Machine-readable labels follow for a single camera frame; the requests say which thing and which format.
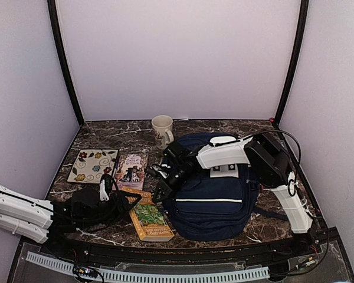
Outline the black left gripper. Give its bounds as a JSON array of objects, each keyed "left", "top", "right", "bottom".
[{"left": 79, "top": 190, "right": 142, "bottom": 230}]

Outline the white cable duct strip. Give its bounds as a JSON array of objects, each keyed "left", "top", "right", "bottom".
[{"left": 25, "top": 252, "right": 270, "bottom": 282}]

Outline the black frame post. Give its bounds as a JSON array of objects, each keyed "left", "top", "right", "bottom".
[
  {"left": 274, "top": 0, "right": 310, "bottom": 127},
  {"left": 47, "top": 0, "right": 85, "bottom": 127}
]

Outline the pink Taming of Shrew book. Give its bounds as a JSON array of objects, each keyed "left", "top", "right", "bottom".
[{"left": 114, "top": 154, "right": 148, "bottom": 190}]

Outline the black front table rail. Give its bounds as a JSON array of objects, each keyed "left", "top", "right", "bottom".
[{"left": 64, "top": 239, "right": 296, "bottom": 264}]

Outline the cream seashell mug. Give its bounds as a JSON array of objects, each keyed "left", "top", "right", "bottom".
[{"left": 151, "top": 115, "right": 174, "bottom": 150}]

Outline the navy blue student backpack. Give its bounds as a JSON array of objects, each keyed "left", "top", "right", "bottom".
[{"left": 159, "top": 132, "right": 290, "bottom": 242}]

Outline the black right frame post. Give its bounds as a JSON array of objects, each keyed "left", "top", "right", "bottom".
[{"left": 274, "top": 0, "right": 310, "bottom": 127}]

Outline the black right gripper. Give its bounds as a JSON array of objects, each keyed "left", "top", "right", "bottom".
[{"left": 154, "top": 169, "right": 194, "bottom": 206}]

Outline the black left frame post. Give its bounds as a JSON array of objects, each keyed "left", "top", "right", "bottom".
[{"left": 47, "top": 0, "right": 85, "bottom": 127}]

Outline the orange 39-Storey Treehouse book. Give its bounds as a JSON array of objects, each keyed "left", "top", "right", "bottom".
[{"left": 122, "top": 187, "right": 175, "bottom": 242}]

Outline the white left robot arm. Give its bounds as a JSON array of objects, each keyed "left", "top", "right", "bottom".
[{"left": 0, "top": 174, "right": 142, "bottom": 257}]

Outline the blue pen beside plate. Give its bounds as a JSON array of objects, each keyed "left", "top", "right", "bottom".
[{"left": 111, "top": 156, "right": 120, "bottom": 183}]

